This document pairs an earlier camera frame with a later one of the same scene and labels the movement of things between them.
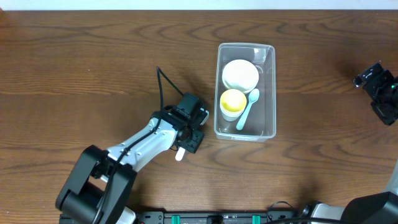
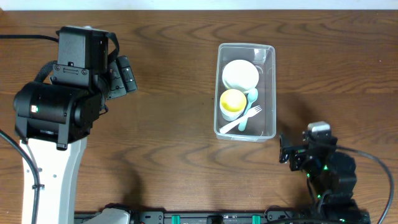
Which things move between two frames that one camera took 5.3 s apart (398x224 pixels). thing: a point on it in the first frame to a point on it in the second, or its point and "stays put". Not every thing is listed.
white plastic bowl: x=240 y=74 stays put
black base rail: x=218 y=217 stays put
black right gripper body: x=385 y=92 to x=312 y=167
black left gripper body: x=192 y=141 to x=117 y=88
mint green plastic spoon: x=253 y=96 stays put
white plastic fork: x=180 y=154 to x=252 y=112
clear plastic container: x=245 y=102 stays put
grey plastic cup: x=231 y=117 stays put
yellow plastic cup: x=233 y=101 stays put
